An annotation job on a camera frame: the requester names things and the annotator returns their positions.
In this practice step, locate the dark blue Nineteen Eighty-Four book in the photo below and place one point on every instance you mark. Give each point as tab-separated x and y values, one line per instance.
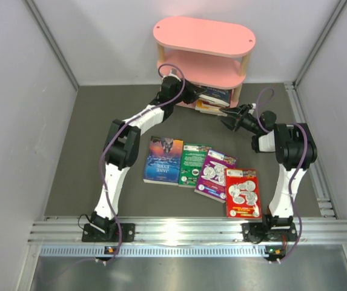
220	97

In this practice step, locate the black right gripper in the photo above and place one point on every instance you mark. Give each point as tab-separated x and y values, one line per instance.
237	118

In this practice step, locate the red cartoon paperback book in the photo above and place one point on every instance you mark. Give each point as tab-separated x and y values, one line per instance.
242	194

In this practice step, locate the dark red cream book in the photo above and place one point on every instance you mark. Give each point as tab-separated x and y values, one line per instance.
210	110

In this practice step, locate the black Treehouse paperback book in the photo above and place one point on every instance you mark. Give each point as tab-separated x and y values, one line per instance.
207	104

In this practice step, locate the aluminium mounting rail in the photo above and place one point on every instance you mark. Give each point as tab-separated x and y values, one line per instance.
185	231

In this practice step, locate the perforated metal cable tray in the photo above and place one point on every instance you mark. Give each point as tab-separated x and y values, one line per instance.
138	251

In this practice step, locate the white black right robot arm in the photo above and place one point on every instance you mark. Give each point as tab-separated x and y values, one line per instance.
295	150

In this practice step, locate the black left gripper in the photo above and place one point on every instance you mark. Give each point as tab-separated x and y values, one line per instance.
192	94

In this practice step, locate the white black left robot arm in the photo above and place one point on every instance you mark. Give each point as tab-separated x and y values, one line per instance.
122	148

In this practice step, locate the purple cartoon paperback book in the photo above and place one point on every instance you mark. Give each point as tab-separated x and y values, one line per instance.
211	182

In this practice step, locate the green paperback book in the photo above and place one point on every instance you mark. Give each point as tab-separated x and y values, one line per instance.
193	156

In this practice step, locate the pink three-tier shelf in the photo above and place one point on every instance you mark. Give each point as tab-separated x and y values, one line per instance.
208	53

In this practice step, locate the blue bottom book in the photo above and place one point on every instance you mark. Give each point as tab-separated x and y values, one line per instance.
163	161

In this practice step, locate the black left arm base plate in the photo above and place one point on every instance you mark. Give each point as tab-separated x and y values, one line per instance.
92	234

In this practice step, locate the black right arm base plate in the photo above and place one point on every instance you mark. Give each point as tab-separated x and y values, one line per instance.
256	233

